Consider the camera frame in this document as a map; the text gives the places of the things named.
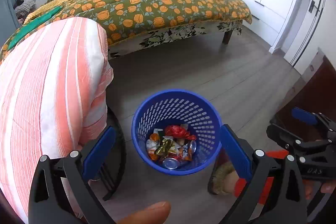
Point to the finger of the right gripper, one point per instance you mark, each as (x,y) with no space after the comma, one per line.
(304,116)

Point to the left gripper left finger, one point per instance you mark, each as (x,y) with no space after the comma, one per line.
(48,202)

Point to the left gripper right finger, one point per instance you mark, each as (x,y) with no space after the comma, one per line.
(286,200)

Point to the orange white snack packet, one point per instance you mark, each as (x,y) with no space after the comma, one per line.
(151,145)

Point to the crushed orange soda can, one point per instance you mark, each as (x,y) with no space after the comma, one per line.
(188,150)

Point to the crushed red soda can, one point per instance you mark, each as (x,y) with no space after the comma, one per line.
(171,163)

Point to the gold black foil wrapper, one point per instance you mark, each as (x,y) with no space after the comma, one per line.
(163,148)

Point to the red plastic bag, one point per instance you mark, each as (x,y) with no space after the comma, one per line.
(178,132)

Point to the person's right hand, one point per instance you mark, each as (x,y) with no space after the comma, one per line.
(326,188)

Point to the person's left hand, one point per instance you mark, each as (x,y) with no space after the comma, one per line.
(156,213)

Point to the black folding table leg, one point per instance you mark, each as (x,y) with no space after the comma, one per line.
(112,170)

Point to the brown fuzzy slipper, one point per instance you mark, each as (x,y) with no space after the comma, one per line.
(223,177)

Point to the striped pink white tablecloth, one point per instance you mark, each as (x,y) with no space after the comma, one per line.
(53,100)

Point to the blue plastic waste basket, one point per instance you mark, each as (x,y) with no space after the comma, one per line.
(182,108)

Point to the folded green cloth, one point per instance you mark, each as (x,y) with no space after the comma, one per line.
(24,30)

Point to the pile of clothes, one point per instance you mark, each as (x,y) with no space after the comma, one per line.
(23,8)

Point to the pumpkin pattern green quilt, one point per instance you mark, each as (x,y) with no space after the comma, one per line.
(134,25)

